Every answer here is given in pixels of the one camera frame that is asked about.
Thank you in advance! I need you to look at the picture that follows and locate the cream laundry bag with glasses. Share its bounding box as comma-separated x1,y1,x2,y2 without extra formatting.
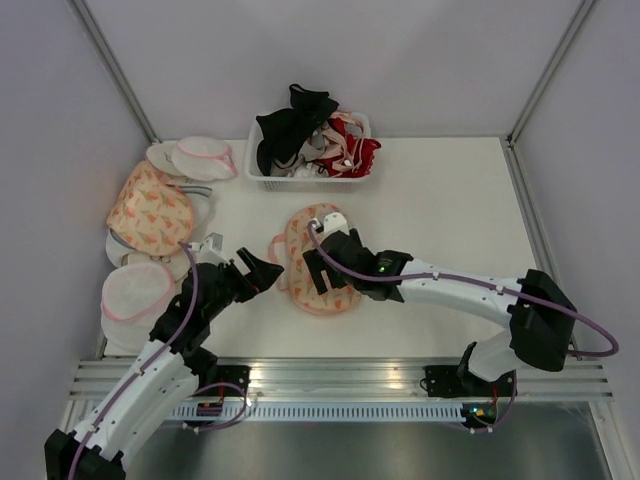
105,229,190,283

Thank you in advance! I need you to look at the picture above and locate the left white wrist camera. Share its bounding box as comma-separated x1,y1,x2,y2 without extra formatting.
198,232,225,265

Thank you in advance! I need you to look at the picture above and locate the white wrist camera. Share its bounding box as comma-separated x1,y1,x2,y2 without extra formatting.
198,232,225,265
321,212,349,237

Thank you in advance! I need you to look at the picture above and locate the tulip print mesh laundry bag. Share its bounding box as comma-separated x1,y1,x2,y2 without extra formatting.
268,203,362,316

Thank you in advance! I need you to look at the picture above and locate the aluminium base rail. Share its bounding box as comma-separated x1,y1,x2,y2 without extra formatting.
67,355,614,404

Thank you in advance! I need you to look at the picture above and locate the cream embroidered laundry bag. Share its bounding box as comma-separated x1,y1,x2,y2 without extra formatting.
145,140,186,178

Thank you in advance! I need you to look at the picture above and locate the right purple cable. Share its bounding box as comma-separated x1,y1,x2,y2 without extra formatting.
306,219,620,360

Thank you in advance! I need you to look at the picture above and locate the white grey-trim laundry bag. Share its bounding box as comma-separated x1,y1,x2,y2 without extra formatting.
171,183,214,239

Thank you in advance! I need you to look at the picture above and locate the white slotted cable duct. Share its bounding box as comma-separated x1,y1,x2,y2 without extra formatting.
166,402,465,423

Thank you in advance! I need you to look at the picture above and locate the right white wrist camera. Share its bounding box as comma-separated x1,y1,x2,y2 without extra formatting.
321,212,349,237

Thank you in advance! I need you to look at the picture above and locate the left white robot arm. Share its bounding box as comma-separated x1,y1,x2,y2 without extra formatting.
44,248,284,479

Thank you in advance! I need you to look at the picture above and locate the left aluminium frame post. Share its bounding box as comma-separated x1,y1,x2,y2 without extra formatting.
68,0,159,143

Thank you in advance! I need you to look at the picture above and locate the white plastic basket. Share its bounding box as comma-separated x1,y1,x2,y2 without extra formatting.
243,119,372,193

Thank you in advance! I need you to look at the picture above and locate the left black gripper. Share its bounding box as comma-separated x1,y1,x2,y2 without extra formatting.
204,248,283,321

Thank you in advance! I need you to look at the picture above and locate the purple cable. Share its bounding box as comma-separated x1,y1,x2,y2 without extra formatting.
69,241,246,480
306,219,620,360

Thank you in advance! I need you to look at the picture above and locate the black bra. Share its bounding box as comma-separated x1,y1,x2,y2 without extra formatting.
256,84,339,176

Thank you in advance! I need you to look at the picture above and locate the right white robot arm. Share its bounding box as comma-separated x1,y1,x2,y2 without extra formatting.
303,223,575,398

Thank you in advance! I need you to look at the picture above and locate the large white pink-trim mesh bag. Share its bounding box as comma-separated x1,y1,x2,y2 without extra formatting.
100,263,175,353

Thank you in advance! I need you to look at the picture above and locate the beige pink bra in basket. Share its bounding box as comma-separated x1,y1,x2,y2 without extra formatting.
299,114,338,178

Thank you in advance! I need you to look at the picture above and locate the aluminium frame post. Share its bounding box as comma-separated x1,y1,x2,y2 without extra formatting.
68,0,159,143
505,0,599,149

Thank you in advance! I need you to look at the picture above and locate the red bra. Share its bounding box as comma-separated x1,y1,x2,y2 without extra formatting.
328,113,381,178

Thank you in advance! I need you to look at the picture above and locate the right aluminium frame post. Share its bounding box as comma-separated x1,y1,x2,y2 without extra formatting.
505,0,599,149

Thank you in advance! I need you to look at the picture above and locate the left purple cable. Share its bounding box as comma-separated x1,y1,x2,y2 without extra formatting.
69,241,246,480

